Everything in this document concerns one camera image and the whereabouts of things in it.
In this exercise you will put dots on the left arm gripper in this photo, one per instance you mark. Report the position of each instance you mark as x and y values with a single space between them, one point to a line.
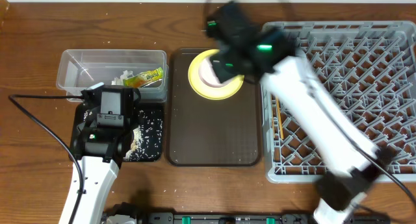
89 126

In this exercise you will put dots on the grey dishwasher rack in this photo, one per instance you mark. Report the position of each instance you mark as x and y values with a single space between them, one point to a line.
369 69

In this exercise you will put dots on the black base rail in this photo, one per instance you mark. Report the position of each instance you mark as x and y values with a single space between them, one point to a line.
170 218

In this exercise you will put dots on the clear plastic bin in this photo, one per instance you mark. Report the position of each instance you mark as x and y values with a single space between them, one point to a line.
80 69

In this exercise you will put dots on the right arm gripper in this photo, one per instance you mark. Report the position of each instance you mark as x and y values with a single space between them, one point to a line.
222 72

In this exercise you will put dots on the pink bowl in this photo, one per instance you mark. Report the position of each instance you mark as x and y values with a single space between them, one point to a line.
207 75

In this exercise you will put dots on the green snack wrapper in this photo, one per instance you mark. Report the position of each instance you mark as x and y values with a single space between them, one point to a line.
144 79

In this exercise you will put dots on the spilled rice pile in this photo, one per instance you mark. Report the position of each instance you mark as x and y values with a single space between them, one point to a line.
137 140

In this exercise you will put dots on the brown serving tray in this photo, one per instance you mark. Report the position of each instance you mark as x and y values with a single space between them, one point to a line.
211 133

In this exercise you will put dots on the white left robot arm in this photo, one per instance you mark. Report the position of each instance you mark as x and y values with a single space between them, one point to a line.
90 185

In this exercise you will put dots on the white tissue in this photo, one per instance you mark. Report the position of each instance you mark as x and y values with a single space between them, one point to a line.
122 78

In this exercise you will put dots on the black plastic tray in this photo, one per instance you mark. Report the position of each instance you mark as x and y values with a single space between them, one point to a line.
147 137

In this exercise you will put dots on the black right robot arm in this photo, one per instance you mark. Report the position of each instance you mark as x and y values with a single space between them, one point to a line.
354 163

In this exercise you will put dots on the yellow plate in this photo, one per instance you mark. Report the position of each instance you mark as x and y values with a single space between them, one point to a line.
204 90

